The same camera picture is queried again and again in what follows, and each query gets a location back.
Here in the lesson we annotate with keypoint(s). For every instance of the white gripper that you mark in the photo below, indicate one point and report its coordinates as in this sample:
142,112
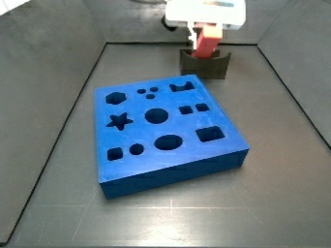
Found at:
189,13

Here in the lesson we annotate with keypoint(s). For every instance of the red rectangular block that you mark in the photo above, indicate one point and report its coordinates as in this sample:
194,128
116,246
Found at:
206,42

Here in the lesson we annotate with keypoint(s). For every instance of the black curved fixture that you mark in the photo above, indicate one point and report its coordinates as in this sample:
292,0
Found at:
210,68

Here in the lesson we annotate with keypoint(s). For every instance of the blue foam shape board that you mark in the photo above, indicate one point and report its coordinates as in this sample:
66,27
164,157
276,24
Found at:
161,133

